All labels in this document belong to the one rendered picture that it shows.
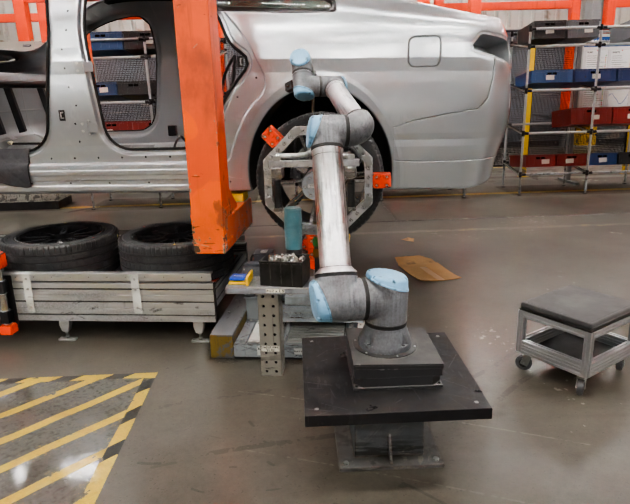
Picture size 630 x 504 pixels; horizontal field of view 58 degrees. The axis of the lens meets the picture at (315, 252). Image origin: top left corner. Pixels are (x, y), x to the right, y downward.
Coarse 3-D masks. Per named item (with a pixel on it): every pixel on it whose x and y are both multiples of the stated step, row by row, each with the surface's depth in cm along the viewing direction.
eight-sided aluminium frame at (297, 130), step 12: (288, 132) 279; (300, 132) 278; (288, 144) 280; (264, 168) 284; (372, 168) 280; (264, 180) 286; (372, 180) 281; (372, 192) 283; (360, 204) 285; (348, 216) 287; (312, 228) 291
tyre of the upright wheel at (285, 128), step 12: (300, 120) 285; (360, 144) 285; (372, 144) 285; (264, 156) 291; (372, 156) 286; (264, 192) 296; (264, 204) 298; (372, 204) 293; (276, 216) 299; (360, 216) 295; (348, 228) 297
